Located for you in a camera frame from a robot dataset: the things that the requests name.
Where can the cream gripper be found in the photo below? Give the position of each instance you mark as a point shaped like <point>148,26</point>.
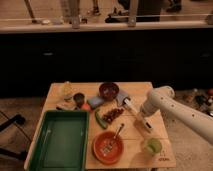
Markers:
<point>142,118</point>

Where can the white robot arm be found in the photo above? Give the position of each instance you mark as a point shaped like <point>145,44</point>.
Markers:
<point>162,98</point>

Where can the green plastic tray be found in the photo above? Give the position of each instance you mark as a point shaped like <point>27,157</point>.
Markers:
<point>61,142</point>

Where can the grey cloth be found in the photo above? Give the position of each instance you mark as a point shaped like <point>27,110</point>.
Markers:
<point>121,96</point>

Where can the green cup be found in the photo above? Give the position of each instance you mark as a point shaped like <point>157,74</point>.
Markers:
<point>153,146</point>

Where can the green cucumber toy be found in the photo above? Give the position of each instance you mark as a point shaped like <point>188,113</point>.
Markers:
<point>100,121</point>

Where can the dark red bowl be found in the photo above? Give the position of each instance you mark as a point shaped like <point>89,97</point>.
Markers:
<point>108,91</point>

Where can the metal fork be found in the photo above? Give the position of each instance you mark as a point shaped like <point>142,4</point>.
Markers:
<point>108,147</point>

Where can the orange bowl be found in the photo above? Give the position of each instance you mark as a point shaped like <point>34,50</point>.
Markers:
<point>114,155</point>

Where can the orange ball toy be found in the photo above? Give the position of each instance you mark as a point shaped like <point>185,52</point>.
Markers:
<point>86,107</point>

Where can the dark small cup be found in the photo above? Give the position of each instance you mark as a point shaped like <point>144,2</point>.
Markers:
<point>79,99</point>

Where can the beige flat toy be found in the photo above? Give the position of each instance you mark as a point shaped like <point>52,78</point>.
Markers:
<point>65,106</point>

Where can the yellow bottle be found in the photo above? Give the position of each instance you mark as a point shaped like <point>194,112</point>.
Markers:
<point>66,90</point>

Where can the black chair base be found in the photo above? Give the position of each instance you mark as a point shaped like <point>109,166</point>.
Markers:
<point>10,146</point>

